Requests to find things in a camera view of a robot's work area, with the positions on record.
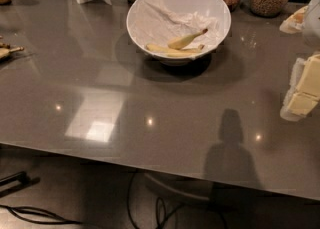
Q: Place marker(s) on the banana at left edge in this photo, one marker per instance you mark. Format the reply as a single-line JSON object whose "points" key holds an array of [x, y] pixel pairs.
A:
{"points": [[6, 50]]}

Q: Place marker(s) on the white ceramic bowl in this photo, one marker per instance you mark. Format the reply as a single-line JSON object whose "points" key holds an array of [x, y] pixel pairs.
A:
{"points": [[186, 1]]}

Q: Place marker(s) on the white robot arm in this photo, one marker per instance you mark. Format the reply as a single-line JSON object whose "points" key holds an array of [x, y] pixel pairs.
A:
{"points": [[307, 21]]}

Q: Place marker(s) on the black bar on floor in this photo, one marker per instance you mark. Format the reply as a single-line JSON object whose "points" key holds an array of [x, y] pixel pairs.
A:
{"points": [[16, 182]]}

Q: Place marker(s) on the yellow banana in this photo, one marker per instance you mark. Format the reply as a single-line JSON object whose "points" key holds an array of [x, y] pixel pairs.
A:
{"points": [[181, 42], [170, 52]]}

